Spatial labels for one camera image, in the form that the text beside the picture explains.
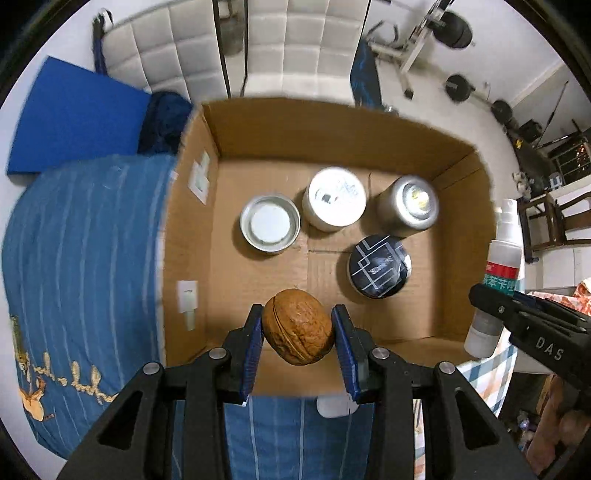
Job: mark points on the white round jar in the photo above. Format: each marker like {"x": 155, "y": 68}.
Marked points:
{"x": 334, "y": 198}

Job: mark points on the black round tin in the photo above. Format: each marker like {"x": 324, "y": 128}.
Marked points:
{"x": 379, "y": 265}

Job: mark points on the brown walnut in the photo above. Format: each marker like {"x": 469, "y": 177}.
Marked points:
{"x": 299, "y": 325}

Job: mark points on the tall silver tin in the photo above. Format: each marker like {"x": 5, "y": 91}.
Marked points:
{"x": 408, "y": 205}

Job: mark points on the white oval case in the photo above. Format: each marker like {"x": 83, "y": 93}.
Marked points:
{"x": 334, "y": 408}

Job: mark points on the cardboard box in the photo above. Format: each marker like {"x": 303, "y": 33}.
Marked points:
{"x": 231, "y": 286}

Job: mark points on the dark blue cloth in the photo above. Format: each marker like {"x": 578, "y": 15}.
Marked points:
{"x": 164, "y": 122}

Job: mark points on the blue foam mat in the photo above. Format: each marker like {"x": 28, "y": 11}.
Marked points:
{"x": 74, "y": 115}

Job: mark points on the white padded chair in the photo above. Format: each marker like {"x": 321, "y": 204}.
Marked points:
{"x": 161, "y": 55}
{"x": 314, "y": 46}

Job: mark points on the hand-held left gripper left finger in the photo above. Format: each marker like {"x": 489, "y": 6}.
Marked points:
{"x": 251, "y": 353}

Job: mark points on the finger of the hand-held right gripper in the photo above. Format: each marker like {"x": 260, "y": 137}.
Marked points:
{"x": 554, "y": 308}
{"x": 496, "y": 307}

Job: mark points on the white spray bottle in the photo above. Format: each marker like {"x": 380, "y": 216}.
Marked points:
{"x": 505, "y": 258}

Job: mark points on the short barbell with black plates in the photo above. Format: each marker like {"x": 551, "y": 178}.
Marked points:
{"x": 459, "y": 87}

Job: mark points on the person's right hand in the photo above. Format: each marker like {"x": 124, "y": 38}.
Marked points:
{"x": 563, "y": 443}

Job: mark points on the black weight bench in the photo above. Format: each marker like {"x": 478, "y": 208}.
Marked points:
{"x": 364, "y": 76}

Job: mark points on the long barbell with black plates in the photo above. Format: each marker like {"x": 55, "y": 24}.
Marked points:
{"x": 455, "y": 28}

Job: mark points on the blue striped blanket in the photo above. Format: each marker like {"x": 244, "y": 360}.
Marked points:
{"x": 92, "y": 254}

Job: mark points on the orange patterned cloth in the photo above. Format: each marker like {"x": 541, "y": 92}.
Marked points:
{"x": 582, "y": 295}

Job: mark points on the shallow silver tin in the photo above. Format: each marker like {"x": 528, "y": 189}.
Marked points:
{"x": 270, "y": 225}

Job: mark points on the black speaker box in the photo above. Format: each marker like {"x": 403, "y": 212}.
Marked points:
{"x": 531, "y": 130}

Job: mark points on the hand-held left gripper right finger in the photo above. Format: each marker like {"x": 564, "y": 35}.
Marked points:
{"x": 347, "y": 353}

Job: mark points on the dark wooden chair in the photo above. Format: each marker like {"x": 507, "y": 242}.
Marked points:
{"x": 549, "y": 221}

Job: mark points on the plaid blanket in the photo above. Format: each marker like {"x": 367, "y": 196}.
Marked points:
{"x": 489, "y": 383}

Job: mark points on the white shoes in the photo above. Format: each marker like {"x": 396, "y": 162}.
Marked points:
{"x": 521, "y": 181}

